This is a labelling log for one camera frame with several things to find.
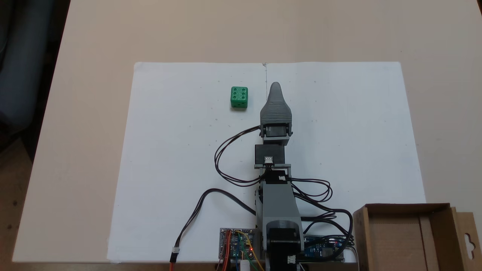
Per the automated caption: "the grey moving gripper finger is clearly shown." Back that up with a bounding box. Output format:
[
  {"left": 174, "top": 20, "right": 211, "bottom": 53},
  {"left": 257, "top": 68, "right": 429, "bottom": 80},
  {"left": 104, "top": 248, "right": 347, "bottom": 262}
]
[{"left": 260, "top": 82, "right": 293, "bottom": 125}]

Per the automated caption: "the green die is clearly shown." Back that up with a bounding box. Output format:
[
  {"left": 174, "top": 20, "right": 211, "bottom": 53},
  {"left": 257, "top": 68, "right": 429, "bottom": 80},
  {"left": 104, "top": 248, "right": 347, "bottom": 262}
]
[{"left": 230, "top": 87, "right": 249, "bottom": 110}]

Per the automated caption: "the white paper sheet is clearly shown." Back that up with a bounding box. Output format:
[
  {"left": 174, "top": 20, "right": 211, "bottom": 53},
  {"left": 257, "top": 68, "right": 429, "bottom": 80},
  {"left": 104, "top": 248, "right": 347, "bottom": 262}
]
[{"left": 107, "top": 61, "right": 427, "bottom": 263}]

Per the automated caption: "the grey circuit board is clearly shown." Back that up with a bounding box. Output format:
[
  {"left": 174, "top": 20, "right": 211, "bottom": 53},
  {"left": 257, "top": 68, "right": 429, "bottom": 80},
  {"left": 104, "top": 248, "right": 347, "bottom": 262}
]
[{"left": 219, "top": 228, "right": 261, "bottom": 260}]

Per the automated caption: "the blue circuit board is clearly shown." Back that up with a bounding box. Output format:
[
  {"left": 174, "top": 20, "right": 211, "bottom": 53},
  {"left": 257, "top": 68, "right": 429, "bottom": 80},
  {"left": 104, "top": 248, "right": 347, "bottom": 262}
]
[{"left": 303, "top": 235, "right": 345, "bottom": 262}]

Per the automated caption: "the brown cardboard box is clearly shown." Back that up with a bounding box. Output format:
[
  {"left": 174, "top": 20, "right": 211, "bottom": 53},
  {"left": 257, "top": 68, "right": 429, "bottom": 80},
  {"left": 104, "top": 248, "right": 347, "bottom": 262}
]
[{"left": 353, "top": 203, "right": 482, "bottom": 271}]

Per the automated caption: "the dark grey chair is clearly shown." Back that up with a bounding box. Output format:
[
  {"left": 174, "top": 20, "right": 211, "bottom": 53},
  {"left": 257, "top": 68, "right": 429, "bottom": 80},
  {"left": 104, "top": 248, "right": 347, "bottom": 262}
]
[{"left": 0, "top": 0, "right": 71, "bottom": 151}]

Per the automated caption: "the black gripper wire loop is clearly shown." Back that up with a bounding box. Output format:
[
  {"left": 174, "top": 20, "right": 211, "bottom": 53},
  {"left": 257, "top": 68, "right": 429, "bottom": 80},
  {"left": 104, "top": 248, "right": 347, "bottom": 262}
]
[{"left": 214, "top": 126, "right": 264, "bottom": 187}]

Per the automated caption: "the black elbow wire loop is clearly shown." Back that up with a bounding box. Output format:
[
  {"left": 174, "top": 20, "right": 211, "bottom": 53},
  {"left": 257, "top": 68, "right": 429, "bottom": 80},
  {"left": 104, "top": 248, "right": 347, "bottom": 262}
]
[{"left": 289, "top": 177, "right": 334, "bottom": 204}]

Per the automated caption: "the black cable with white connector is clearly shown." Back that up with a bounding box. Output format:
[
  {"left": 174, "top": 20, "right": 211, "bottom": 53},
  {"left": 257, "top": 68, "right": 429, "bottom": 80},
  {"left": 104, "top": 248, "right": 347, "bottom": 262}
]
[{"left": 169, "top": 187, "right": 259, "bottom": 271}]

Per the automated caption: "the black shoulder wire loop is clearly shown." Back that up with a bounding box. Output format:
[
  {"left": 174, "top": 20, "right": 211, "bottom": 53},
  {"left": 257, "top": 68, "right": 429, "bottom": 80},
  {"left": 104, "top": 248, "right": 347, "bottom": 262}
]
[{"left": 294, "top": 194, "right": 355, "bottom": 249}]

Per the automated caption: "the yellow jumper wire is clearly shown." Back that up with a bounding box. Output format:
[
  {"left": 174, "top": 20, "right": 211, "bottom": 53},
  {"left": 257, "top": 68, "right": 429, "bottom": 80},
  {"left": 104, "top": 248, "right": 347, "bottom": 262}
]
[{"left": 235, "top": 230, "right": 264, "bottom": 271}]

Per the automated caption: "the red orange wire pair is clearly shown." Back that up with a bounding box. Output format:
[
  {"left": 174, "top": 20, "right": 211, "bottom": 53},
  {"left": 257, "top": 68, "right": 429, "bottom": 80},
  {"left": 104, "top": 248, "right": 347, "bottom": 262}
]
[{"left": 221, "top": 230, "right": 232, "bottom": 271}]

